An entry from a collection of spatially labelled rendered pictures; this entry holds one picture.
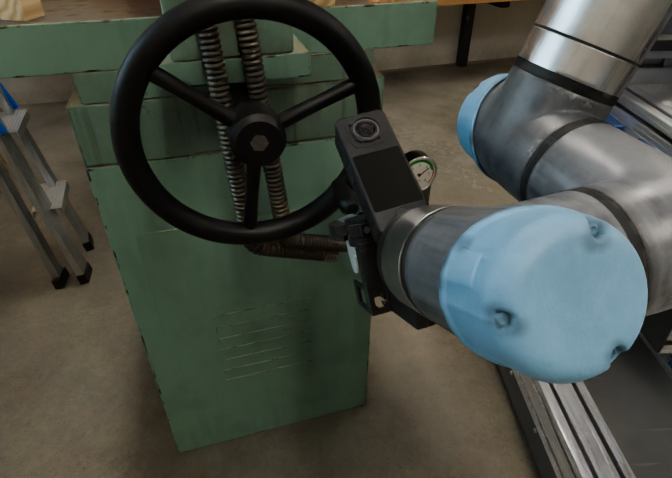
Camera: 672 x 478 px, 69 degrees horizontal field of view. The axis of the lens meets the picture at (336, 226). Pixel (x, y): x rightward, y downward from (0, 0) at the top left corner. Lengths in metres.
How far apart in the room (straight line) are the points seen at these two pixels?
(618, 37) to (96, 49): 0.56
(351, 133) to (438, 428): 0.94
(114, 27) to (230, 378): 0.68
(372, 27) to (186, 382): 0.73
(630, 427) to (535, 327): 0.91
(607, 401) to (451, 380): 0.38
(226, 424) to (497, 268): 1.01
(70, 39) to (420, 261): 0.54
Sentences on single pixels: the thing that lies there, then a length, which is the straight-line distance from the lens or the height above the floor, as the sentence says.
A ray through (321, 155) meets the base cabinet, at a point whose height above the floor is 0.68.
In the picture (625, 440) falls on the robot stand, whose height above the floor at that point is 0.21.
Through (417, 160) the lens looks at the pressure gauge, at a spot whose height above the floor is 0.69.
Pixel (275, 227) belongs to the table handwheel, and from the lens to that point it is 0.60.
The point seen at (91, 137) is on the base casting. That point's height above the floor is 0.75.
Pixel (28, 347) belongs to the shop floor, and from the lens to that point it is 1.61.
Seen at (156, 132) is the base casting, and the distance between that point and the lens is 0.73.
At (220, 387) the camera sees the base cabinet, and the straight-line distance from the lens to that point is 1.07.
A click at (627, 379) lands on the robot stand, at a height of 0.21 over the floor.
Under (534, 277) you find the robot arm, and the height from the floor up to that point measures 0.90.
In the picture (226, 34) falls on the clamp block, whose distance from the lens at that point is 0.59.
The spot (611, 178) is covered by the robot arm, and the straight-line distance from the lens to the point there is 0.31.
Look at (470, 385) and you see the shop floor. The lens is 1.33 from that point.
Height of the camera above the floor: 1.03
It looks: 35 degrees down
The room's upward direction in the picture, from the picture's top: straight up
